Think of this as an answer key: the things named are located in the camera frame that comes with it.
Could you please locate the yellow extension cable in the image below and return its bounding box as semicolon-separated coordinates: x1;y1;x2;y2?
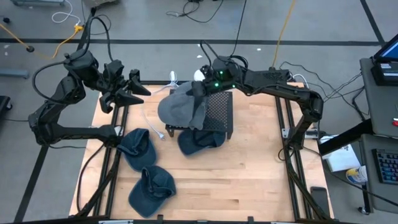
0;23;85;60

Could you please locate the grey equipment cart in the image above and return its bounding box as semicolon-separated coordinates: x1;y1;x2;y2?
359;57;398;215

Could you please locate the orange floor cable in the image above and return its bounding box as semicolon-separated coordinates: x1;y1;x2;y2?
272;0;296;69

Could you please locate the black keyboard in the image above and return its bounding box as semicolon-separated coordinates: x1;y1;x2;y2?
371;148;398;185

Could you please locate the white cable with plug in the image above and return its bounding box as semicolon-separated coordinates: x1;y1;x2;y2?
139;70;180;141

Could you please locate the black perforated control box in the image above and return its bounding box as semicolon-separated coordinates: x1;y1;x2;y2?
248;68;290;82

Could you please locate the white floor cable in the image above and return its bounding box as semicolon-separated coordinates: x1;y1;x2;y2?
51;0;82;26

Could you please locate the black coiled cable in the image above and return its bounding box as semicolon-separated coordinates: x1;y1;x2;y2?
228;0;249;68

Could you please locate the black perforated metal stand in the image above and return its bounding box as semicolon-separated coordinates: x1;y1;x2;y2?
164;89;234;140

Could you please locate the dark blue baseball cap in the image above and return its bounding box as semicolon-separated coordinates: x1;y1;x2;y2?
116;128;158;172
177;129;227;156
127;165;177;218

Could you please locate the white mushroom-shaped lamp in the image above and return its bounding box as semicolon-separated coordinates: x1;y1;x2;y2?
193;68;206;82

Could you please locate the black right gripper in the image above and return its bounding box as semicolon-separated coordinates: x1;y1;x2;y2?
192;58;239;98

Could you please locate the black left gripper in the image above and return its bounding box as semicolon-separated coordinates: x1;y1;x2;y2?
99;59;152;114

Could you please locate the black aluminium frame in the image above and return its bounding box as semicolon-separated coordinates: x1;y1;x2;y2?
74;80;335;224

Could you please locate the black caster wheel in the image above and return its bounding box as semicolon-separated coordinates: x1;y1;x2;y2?
0;95;13;113

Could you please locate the open black laptop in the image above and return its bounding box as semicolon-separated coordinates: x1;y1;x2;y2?
371;33;398;87

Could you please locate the grey metal floor bar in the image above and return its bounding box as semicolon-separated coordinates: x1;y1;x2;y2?
0;68;30;80

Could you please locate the white wipes canister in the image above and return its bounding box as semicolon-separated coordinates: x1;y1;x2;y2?
345;166;369;185

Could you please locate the grey baseball cap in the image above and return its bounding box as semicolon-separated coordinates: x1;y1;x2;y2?
157;80;210;131

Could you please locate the black smartphone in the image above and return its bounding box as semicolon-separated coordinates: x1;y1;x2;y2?
310;186;331;218

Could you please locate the black floor cable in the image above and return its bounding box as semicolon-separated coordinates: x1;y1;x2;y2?
81;7;112;36
165;0;225;24

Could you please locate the black metal beam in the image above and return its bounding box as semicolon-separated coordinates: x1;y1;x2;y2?
317;119;374;156

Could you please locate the white paper box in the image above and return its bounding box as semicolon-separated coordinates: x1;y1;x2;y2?
319;135;361;174

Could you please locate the grey metal rail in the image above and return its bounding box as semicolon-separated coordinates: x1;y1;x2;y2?
11;0;66;7

